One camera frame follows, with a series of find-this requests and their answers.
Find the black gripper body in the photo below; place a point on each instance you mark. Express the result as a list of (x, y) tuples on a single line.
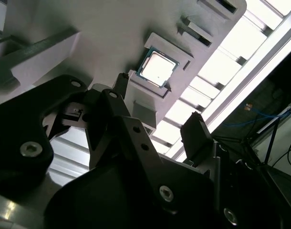
[(100, 202)]

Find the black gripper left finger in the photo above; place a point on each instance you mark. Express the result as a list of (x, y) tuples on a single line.
[(21, 133)]

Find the silver CPU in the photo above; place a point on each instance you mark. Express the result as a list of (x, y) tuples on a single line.
[(157, 66)]

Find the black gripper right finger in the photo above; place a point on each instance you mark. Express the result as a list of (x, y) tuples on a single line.
[(195, 138)]

